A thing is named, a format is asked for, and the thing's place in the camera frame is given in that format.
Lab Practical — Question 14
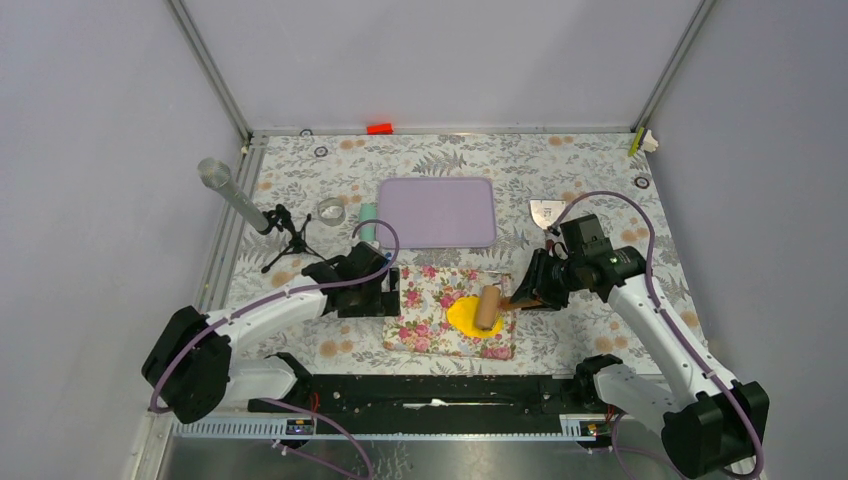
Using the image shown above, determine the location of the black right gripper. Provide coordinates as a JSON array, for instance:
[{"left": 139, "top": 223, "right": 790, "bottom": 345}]
[{"left": 508, "top": 247, "right": 584, "bottom": 312}]

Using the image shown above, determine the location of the white yellow corner clip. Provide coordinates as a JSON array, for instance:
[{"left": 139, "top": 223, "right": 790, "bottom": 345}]
[{"left": 628, "top": 127, "right": 659, "bottom": 157}]

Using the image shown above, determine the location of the black mini tripod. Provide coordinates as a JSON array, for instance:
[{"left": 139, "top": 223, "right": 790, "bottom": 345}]
[{"left": 259, "top": 204, "right": 325, "bottom": 274}]

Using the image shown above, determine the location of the yellow dough piece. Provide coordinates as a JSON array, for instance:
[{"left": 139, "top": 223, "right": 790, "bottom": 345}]
[{"left": 446, "top": 296, "right": 504, "bottom": 339}]

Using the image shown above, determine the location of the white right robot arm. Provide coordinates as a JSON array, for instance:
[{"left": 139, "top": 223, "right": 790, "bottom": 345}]
[{"left": 508, "top": 215, "right": 770, "bottom": 479}]

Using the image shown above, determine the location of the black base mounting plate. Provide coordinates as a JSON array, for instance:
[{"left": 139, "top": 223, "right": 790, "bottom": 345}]
[{"left": 282, "top": 374, "right": 619, "bottom": 437}]

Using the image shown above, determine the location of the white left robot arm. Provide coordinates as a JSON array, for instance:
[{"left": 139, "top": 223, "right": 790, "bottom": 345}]
[{"left": 141, "top": 242, "right": 401, "bottom": 424}]

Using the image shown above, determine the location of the silver microphone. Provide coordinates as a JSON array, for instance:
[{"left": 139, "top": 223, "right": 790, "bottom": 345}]
[{"left": 197, "top": 157, "right": 271, "bottom": 235}]

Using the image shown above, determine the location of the wooden dough roller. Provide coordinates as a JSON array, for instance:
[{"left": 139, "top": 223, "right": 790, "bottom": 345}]
[{"left": 475, "top": 285, "right": 511, "bottom": 330}]

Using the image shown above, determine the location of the teal handled tool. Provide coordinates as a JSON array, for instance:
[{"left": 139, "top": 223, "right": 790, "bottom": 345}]
[{"left": 358, "top": 203, "right": 378, "bottom": 242}]

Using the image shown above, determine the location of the red block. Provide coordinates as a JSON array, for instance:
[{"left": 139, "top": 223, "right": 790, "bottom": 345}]
[{"left": 366, "top": 123, "right": 394, "bottom": 135}]

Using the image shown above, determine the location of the purple plastic tray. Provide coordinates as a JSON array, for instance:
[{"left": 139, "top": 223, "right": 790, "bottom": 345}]
[{"left": 376, "top": 177, "right": 497, "bottom": 249}]

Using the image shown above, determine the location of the metal spatula wooden handle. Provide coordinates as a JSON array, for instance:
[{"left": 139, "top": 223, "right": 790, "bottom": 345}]
[{"left": 529, "top": 199, "right": 567, "bottom": 258}]

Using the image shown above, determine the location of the floral rectangular tray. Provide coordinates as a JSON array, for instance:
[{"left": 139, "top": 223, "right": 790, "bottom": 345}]
[{"left": 383, "top": 266, "right": 516, "bottom": 361}]

